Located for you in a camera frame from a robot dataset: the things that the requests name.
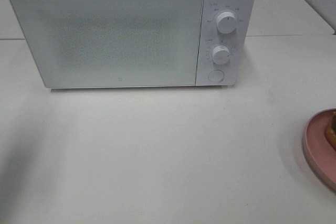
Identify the round white door button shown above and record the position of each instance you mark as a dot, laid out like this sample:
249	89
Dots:
216	76

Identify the white dial knob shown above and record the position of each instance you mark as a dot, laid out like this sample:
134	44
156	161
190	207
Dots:
221	55
226	21

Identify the pink round plate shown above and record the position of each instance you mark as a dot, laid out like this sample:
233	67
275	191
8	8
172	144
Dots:
317	149

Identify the toy hamburger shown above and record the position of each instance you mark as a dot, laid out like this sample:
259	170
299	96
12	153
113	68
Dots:
330	132

